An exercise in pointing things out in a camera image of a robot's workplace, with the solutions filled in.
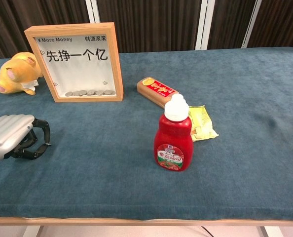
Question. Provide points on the wooden frame money box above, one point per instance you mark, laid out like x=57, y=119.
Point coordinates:
x=75, y=71

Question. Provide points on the silver coin pile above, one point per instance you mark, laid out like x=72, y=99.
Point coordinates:
x=87, y=93

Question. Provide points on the blue table cloth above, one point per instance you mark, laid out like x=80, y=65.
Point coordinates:
x=235, y=98

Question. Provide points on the red ketchup bottle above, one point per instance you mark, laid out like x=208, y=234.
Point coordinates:
x=173, y=138

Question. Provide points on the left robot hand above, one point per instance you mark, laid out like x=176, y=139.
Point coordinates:
x=8, y=133

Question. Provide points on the yellow green snack packet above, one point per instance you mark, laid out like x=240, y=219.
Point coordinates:
x=202, y=126

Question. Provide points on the white partition post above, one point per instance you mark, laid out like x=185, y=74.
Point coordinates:
x=203, y=24
x=252, y=23
x=92, y=11

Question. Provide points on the yellow plush toy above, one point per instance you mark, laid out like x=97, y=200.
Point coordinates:
x=15, y=71

